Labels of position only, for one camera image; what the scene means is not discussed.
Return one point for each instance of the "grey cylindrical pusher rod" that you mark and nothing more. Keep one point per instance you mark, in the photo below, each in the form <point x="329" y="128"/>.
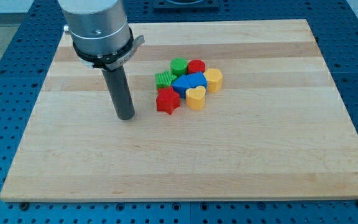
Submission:
<point x="118" y="88"/>

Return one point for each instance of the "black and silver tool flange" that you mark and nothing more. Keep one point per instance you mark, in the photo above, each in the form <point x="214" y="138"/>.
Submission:
<point x="104" y="46"/>

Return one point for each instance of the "red star block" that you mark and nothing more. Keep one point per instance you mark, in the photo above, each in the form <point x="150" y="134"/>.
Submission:
<point x="167" y="100"/>

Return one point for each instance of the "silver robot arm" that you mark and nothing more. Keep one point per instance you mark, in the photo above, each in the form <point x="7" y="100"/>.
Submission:
<point x="80" y="13"/>

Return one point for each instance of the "green star block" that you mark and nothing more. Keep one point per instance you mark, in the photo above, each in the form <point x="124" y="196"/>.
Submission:
<point x="164" y="79"/>

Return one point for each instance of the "yellow heart block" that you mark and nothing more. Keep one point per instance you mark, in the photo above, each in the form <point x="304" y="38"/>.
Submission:
<point x="195" y="97"/>

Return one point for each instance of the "green cylinder block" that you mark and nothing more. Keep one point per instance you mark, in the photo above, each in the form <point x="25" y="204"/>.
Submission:
<point x="178" y="66"/>

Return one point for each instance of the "blue triangle block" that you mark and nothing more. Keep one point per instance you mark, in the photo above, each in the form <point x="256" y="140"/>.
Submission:
<point x="180" y="85"/>

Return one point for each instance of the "red cylinder block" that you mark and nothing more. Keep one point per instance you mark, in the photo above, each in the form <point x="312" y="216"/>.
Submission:
<point x="195" y="66"/>

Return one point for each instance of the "blue pentagon block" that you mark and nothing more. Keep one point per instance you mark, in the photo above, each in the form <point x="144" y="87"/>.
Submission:
<point x="197" y="79"/>

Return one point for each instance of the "yellow hexagon block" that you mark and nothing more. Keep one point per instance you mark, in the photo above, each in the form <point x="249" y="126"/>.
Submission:
<point x="214" y="78"/>

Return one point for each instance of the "wooden board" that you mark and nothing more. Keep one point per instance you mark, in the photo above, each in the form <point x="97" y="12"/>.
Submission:
<point x="277" y="129"/>

